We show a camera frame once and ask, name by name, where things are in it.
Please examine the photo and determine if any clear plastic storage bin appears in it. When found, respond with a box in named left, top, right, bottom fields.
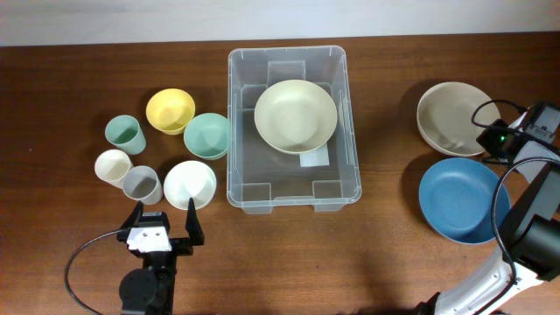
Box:
left=227, top=45, right=362, bottom=214

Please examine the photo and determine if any blue plate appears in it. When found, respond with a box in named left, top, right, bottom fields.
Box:
left=418, top=157, right=499, bottom=245

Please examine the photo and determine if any right black cable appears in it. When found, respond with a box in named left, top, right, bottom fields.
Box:
left=471, top=99, right=560, bottom=315

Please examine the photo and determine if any grey cup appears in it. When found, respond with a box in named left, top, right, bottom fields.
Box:
left=122, top=165, right=163, bottom=205

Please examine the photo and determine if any white label in bin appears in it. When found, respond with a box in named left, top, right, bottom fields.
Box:
left=299, top=143, right=330, bottom=168

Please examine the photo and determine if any left black cable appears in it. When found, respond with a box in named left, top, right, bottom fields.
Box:
left=64, top=228, right=128, bottom=315

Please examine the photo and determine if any cream plate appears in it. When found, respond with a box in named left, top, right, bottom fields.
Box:
left=254, top=80, right=338, bottom=155

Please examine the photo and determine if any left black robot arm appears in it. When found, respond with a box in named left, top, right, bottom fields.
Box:
left=116, top=199, right=205, bottom=314

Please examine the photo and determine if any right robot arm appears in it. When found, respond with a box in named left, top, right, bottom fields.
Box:
left=413, top=101, right=559, bottom=314

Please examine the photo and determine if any white small bowl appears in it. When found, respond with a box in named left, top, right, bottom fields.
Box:
left=164, top=160, right=217, bottom=210

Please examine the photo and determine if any green cup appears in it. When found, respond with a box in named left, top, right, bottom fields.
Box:
left=105, top=115, right=146, bottom=155

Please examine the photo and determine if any beige bowl plate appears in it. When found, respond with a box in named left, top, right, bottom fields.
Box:
left=416, top=81, right=501, bottom=158

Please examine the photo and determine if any cream cup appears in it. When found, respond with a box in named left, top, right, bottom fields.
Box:
left=94, top=149, right=133, bottom=189

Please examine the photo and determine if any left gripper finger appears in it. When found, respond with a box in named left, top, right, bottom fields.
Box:
left=121, top=201, right=144, bottom=230
left=185, top=198, right=205, bottom=240

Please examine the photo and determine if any black cable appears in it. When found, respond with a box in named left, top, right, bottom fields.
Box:
left=64, top=228, right=128, bottom=315
left=471, top=99, right=560, bottom=315

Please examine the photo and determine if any yellow small bowl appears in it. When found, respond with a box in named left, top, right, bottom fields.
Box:
left=145, top=88, right=196, bottom=136

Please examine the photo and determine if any green small bowl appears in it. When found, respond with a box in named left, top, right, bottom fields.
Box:
left=184, top=113, right=230, bottom=160

